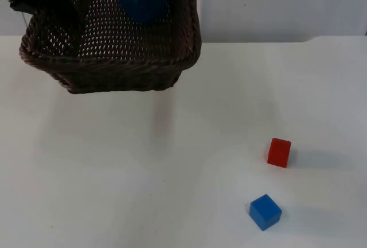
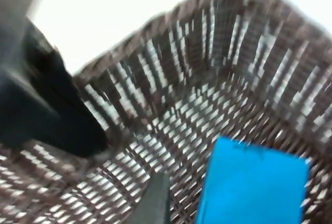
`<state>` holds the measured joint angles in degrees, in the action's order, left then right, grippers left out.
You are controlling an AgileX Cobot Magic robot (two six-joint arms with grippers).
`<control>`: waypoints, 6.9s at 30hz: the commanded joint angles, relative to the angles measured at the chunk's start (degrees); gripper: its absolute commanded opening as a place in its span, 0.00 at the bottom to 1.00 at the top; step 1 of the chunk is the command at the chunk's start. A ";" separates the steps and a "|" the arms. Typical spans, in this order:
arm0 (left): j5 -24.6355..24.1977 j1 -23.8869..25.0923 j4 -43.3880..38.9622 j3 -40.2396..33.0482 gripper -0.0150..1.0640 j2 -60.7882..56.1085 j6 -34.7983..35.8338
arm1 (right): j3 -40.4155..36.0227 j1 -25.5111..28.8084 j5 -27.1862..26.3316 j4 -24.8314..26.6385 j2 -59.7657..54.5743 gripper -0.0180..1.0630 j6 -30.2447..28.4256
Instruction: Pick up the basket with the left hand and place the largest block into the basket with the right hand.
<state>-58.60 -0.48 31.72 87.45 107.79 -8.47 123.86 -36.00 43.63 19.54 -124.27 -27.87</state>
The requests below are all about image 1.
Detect dark brown wicker basket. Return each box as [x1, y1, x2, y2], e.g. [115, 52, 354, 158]
[19, 0, 203, 95]

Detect red cube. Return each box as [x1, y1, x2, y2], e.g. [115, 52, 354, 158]
[267, 137, 292, 169]

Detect small blue cube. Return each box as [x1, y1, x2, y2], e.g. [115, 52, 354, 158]
[248, 193, 283, 232]

